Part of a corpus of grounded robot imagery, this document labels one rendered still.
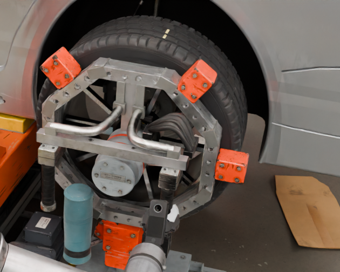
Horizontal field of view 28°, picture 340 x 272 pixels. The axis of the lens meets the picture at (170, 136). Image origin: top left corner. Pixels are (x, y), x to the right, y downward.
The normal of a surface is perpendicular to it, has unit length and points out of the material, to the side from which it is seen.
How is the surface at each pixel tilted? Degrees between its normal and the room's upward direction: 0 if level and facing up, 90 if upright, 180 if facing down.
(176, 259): 0
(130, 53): 90
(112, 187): 90
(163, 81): 90
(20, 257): 33
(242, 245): 0
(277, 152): 90
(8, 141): 0
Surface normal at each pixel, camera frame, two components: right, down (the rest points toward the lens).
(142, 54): -0.22, 0.48
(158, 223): -0.19, -0.05
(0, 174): 0.97, 0.18
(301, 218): 0.10, -0.86
